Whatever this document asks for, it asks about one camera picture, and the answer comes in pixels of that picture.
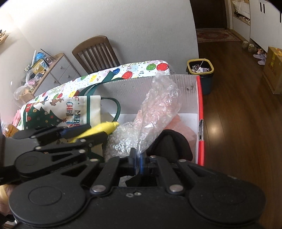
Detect yellow sponge cloth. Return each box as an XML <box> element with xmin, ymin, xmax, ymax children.
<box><xmin>69</xmin><ymin>122</ymin><xmax>119</xmax><ymax>143</ymax></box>

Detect christmas print tote bag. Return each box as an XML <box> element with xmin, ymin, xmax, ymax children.
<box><xmin>17</xmin><ymin>79</ymin><xmax>119</xmax><ymax>130</ymax></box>

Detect black soft cap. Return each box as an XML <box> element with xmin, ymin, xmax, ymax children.
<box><xmin>146</xmin><ymin>129</ymin><xmax>193</xmax><ymax>163</ymax></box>

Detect pink mesh bath pouf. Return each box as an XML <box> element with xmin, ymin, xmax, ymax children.
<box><xmin>134</xmin><ymin>110</ymin><xmax>198</xmax><ymax>144</ymax></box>

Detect clear bubble wrap sheet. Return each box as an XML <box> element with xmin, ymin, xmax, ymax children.
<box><xmin>104</xmin><ymin>75</ymin><xmax>181</xmax><ymax>161</ymax></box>

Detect left human hand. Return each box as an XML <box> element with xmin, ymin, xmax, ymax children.
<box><xmin>0</xmin><ymin>184</ymin><xmax>16</xmax><ymax>216</ymax></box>

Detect orange tea plastic bottle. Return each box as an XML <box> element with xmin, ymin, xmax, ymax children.
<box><xmin>2</xmin><ymin>124</ymin><xmax>19</xmax><ymax>137</ymax></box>

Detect red white cardboard box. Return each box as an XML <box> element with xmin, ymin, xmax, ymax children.
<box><xmin>95</xmin><ymin>74</ymin><xmax>205</xmax><ymax>165</ymax></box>

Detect balloon pattern tablecloth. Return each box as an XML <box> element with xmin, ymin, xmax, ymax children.
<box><xmin>21</xmin><ymin>60</ymin><xmax>171</xmax><ymax>113</ymax></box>

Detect white drawer sideboard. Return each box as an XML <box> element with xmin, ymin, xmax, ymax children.
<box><xmin>22</xmin><ymin>53</ymin><xmax>81</xmax><ymax>103</ymax></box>

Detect brown wooden chair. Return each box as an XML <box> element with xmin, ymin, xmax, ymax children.
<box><xmin>72</xmin><ymin>35</ymin><xmax>120</xmax><ymax>74</ymax></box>

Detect yellow rim trash bin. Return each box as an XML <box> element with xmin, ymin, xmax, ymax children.
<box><xmin>186</xmin><ymin>58</ymin><xmax>214</xmax><ymax>95</ymax></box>

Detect brown cardboard box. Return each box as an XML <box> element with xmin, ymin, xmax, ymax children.
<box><xmin>263</xmin><ymin>47</ymin><xmax>282</xmax><ymax>95</ymax></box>

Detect patterned entry rug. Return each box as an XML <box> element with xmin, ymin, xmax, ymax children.
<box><xmin>196</xmin><ymin>29</ymin><xmax>241</xmax><ymax>43</ymax></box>

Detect purple slippers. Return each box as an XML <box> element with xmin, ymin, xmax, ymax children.
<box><xmin>253</xmin><ymin>49</ymin><xmax>267</xmax><ymax>66</ymax></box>

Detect white tall cabinets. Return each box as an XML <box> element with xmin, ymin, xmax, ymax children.
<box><xmin>228</xmin><ymin>1</ymin><xmax>281</xmax><ymax>51</ymax></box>

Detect wooden wall shelf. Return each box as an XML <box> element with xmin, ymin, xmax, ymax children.
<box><xmin>0</xmin><ymin>30</ymin><xmax>9</xmax><ymax>44</ymax></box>

